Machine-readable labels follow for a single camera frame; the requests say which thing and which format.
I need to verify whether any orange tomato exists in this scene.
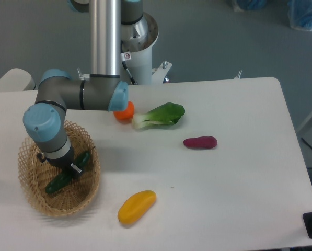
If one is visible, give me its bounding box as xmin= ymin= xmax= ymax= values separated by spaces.
xmin=113 ymin=101 xmax=135 ymax=120

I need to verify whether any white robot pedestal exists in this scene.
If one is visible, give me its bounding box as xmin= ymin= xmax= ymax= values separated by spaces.
xmin=76 ymin=13 xmax=173 ymax=86

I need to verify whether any woven wicker basket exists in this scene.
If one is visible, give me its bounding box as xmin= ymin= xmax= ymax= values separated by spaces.
xmin=18 ymin=121 xmax=100 ymax=217

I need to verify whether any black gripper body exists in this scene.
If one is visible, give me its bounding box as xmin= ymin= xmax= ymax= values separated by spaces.
xmin=36 ymin=153 xmax=83 ymax=178

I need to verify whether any green bok choy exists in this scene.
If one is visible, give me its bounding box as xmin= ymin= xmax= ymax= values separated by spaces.
xmin=132 ymin=102 xmax=186 ymax=129

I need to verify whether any blue plastic bag left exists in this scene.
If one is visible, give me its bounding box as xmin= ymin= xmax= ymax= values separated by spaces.
xmin=232 ymin=0 xmax=267 ymax=12

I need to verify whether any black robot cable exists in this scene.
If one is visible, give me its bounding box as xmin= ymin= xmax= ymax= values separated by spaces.
xmin=120 ymin=41 xmax=138 ymax=85

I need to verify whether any yellow mango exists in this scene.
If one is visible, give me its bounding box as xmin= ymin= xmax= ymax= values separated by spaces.
xmin=117 ymin=190 xmax=157 ymax=225

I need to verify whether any purple sweet potato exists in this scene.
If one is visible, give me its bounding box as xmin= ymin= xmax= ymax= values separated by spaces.
xmin=183 ymin=136 xmax=218 ymax=149

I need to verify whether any blue plastic bag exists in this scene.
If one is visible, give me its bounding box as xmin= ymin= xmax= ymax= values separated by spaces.
xmin=287 ymin=0 xmax=312 ymax=31
xmin=232 ymin=0 xmax=267 ymax=12

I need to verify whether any dark green cucumber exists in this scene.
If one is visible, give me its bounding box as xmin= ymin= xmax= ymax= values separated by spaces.
xmin=45 ymin=151 xmax=91 ymax=194

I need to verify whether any blue plastic bag right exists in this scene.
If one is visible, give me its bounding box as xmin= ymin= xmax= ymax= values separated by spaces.
xmin=287 ymin=0 xmax=312 ymax=31

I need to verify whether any white chair back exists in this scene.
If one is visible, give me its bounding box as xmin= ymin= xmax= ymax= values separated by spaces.
xmin=0 ymin=68 xmax=37 ymax=93

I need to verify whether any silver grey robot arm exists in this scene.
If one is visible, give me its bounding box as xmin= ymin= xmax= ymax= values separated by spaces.
xmin=23 ymin=1 xmax=143 ymax=177

